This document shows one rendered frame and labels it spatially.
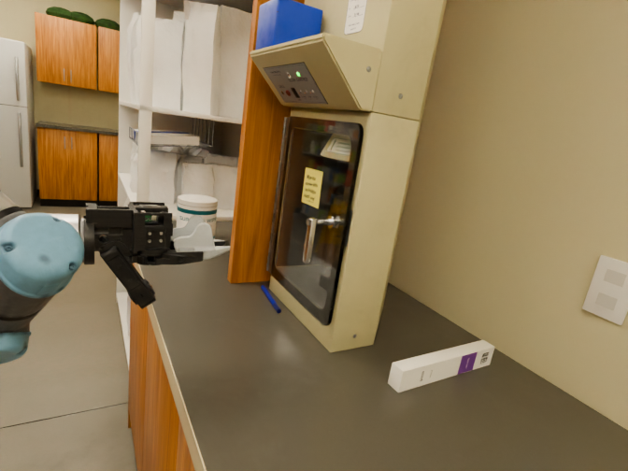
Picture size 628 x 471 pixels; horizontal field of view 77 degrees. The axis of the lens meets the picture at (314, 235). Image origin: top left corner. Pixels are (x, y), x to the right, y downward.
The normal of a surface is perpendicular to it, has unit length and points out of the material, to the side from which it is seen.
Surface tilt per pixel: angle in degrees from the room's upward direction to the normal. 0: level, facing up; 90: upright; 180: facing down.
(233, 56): 89
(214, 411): 0
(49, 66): 90
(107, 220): 90
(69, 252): 46
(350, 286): 90
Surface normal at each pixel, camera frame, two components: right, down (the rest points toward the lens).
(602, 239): -0.86, 0.00
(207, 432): 0.15, -0.95
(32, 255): 0.73, -0.48
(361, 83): 0.48, 0.29
